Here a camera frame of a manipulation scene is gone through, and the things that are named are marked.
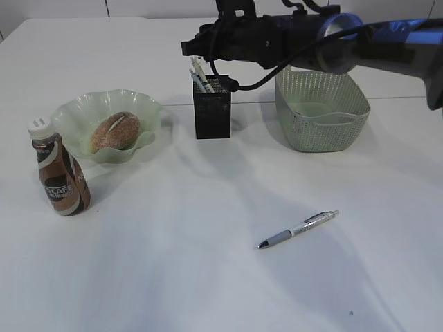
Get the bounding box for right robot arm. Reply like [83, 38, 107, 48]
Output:
[181, 1, 442, 110]

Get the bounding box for blue grip pen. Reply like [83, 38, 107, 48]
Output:
[189, 69, 207, 93]

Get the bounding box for green wavy glass plate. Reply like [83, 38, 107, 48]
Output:
[51, 89, 161, 163]

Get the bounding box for brown Nescafe coffee bottle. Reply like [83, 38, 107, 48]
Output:
[28, 118, 91, 216]

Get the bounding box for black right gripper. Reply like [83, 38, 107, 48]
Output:
[181, 16, 262, 64]

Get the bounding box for green plastic woven basket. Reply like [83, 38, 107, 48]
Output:
[275, 66, 370, 153]

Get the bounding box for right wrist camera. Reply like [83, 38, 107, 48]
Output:
[215, 0, 257, 18]

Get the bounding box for sugared bread roll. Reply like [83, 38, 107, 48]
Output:
[89, 112, 141, 154]

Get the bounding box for cream grip pen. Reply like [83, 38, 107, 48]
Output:
[190, 57, 215, 93]

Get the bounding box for grey grip pen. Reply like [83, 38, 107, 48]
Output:
[257, 210, 340, 249]

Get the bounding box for black mesh pen holder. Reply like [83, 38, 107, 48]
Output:
[193, 75, 231, 140]

